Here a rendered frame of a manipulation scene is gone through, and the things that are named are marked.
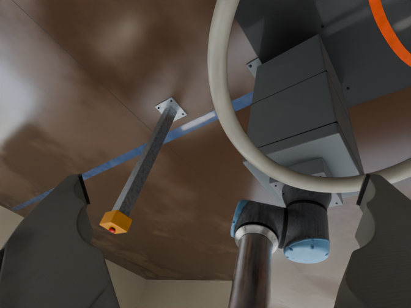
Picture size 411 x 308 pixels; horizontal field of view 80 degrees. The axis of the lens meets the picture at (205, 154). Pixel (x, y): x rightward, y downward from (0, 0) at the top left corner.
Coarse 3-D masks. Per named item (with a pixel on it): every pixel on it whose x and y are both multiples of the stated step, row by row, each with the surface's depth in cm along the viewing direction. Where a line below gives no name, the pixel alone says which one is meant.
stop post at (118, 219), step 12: (168, 108) 203; (180, 108) 204; (168, 120) 196; (156, 132) 184; (156, 144) 178; (144, 156) 167; (156, 156) 174; (144, 168) 163; (132, 180) 154; (144, 180) 160; (132, 192) 150; (120, 204) 143; (132, 204) 148; (108, 216) 138; (120, 216) 138; (108, 228) 140; (120, 228) 136
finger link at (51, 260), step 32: (64, 192) 10; (32, 224) 8; (64, 224) 8; (32, 256) 7; (64, 256) 7; (96, 256) 7; (0, 288) 6; (32, 288) 6; (64, 288) 6; (96, 288) 6
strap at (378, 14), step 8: (376, 0) 123; (376, 8) 126; (376, 16) 128; (384, 16) 128; (384, 24) 130; (384, 32) 133; (392, 32) 132; (392, 40) 135; (392, 48) 138; (400, 48) 137; (400, 56) 140; (408, 56) 139; (408, 64) 142
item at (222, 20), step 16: (224, 0) 33; (224, 16) 34; (224, 32) 35; (208, 48) 37; (224, 48) 36; (208, 64) 38; (224, 64) 37; (224, 80) 38; (224, 96) 39; (224, 112) 40; (224, 128) 42; (240, 128) 42; (240, 144) 43; (256, 160) 45; (272, 160) 46; (272, 176) 46; (288, 176) 46; (304, 176) 47; (352, 176) 48; (384, 176) 46; (400, 176) 45
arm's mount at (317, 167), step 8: (312, 160) 98; (320, 160) 96; (288, 168) 103; (296, 168) 101; (304, 168) 98; (312, 168) 96; (320, 168) 93; (320, 176) 93; (328, 176) 96; (272, 184) 104; (280, 184) 103; (280, 192) 107; (336, 192) 99; (336, 200) 101
